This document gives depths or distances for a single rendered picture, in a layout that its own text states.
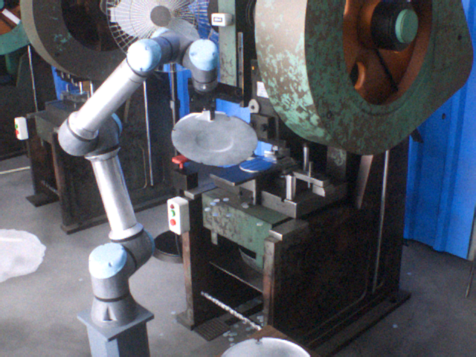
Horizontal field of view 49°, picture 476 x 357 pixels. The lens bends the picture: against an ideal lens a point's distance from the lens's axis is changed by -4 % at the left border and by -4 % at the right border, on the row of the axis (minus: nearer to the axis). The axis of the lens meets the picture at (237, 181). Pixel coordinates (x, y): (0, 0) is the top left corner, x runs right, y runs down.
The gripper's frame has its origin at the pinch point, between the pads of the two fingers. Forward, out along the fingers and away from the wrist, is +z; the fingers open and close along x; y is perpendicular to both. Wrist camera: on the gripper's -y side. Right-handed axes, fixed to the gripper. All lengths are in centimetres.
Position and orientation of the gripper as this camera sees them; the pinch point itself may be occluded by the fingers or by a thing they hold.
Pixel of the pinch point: (213, 117)
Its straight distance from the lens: 174.4
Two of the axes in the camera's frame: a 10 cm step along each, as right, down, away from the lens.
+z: -0.3, 4.0, 9.2
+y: -10.0, 0.4, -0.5
